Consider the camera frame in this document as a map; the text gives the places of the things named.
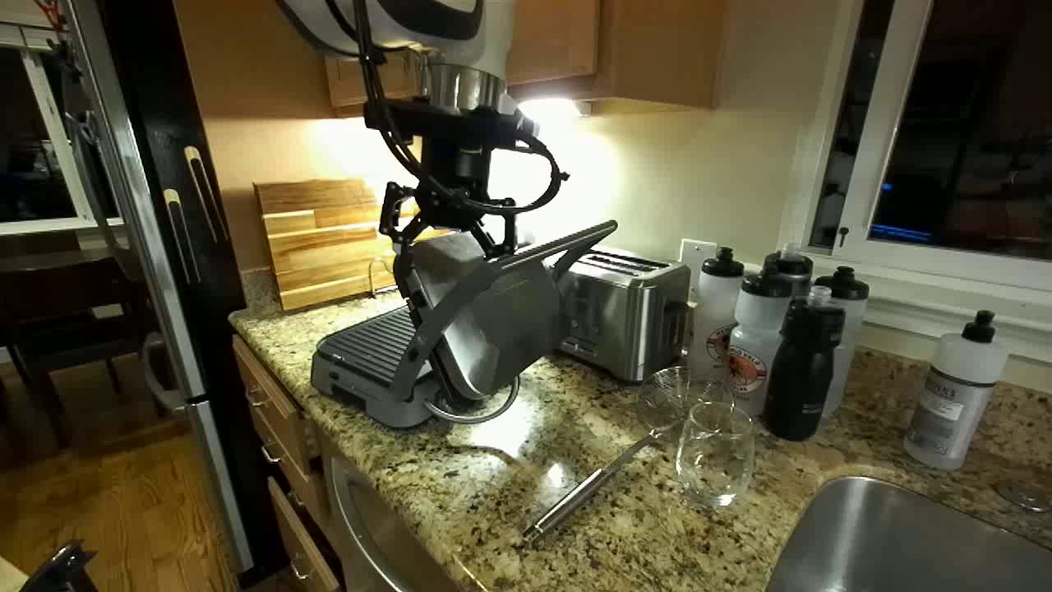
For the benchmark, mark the wooden drawer cabinet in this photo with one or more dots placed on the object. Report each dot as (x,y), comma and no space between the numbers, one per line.
(280,422)

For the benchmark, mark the dark wooden chair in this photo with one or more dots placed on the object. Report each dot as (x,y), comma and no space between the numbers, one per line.
(66,329)

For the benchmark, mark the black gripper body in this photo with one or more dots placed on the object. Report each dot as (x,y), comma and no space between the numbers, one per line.
(456,166)

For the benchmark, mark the black sports bottle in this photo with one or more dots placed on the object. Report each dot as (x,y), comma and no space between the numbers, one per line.
(799,373)

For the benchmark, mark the wooden upper cabinets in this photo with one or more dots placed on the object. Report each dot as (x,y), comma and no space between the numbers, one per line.
(657,50)

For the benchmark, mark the white framed window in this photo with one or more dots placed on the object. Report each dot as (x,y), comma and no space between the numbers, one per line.
(975,132)

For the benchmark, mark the silver toaster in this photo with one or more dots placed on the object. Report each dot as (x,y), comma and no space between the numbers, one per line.
(627,315)

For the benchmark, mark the long metal utensil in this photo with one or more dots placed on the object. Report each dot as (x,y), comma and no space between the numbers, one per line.
(585,496)

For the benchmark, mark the white bottle grey label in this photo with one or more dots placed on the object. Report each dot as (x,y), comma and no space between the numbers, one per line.
(952,400)

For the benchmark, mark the stainless steel refrigerator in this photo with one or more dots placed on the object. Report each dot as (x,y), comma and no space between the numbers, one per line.
(143,166)

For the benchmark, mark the silver sandwich maker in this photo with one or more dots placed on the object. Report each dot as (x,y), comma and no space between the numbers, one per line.
(481,317)

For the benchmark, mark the clear stemless glass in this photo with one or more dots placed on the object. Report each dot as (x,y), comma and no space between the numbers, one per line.
(714,447)

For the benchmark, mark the thin wooden cutting board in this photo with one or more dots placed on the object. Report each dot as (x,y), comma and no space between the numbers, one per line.
(314,195)

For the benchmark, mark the white wall outlet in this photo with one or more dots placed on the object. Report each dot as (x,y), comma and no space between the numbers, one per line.
(691,255)

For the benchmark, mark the thick striped wooden cutting board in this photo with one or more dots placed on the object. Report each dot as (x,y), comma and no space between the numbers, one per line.
(324,263)

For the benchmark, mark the white bottle red print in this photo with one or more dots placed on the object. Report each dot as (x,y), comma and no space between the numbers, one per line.
(756,335)

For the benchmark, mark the stainless steel sink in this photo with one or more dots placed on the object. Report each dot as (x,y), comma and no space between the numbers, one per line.
(909,543)

